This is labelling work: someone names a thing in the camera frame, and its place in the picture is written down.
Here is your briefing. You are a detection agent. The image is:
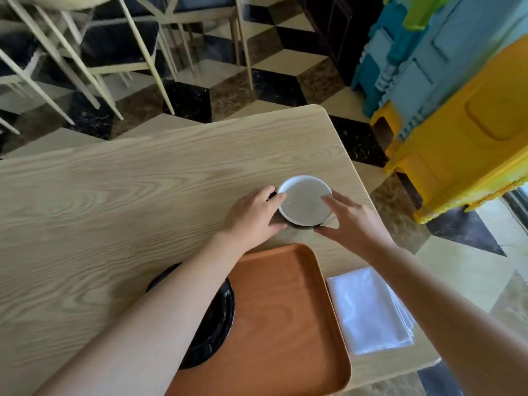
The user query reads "person's left hand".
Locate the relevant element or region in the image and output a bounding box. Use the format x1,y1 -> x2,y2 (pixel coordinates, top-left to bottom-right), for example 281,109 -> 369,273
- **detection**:
222,185 -> 288,254

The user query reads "person's right hand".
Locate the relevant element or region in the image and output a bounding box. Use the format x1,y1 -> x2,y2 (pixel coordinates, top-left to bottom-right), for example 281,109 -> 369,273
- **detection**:
314,190 -> 397,263

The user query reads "white bowl with black outside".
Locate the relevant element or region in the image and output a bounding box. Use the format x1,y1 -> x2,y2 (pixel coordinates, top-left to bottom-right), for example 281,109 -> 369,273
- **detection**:
270,175 -> 333,228

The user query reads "person's right forearm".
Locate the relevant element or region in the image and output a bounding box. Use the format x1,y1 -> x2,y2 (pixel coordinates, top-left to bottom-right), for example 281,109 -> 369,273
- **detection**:
366,242 -> 528,396

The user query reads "person's left forearm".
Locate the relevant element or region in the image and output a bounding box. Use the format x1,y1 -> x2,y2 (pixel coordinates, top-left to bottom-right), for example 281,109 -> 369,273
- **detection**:
32,233 -> 249,396

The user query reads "white folded cloth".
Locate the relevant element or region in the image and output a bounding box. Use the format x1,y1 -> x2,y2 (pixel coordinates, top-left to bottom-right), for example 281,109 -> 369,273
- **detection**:
326,266 -> 416,356

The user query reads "orange wooden tray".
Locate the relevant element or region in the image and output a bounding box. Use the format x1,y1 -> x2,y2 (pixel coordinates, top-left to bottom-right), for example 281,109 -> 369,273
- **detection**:
165,243 -> 352,396

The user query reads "black round plate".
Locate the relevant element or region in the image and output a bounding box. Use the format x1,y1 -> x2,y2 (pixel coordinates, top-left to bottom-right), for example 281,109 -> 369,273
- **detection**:
146,262 -> 236,371

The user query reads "yellow plastic stool stack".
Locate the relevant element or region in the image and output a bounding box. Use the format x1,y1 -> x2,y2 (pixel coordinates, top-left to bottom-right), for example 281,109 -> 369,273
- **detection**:
370,35 -> 528,226

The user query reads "dark wooden cabinet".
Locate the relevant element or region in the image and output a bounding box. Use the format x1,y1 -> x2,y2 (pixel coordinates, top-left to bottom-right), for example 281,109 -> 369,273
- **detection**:
295,0 -> 390,87

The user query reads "blue plastic stool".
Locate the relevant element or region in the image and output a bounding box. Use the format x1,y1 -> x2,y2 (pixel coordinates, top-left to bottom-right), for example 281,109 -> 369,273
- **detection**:
351,0 -> 528,141

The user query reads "cream chair with black cushion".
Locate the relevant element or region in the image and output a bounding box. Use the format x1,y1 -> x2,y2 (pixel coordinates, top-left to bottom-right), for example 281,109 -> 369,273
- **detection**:
128,0 -> 255,91
0,0 -> 124,136
62,0 -> 179,117

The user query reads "green plastic stool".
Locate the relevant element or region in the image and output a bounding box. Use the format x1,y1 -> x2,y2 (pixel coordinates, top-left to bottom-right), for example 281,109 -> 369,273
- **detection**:
383,0 -> 454,32

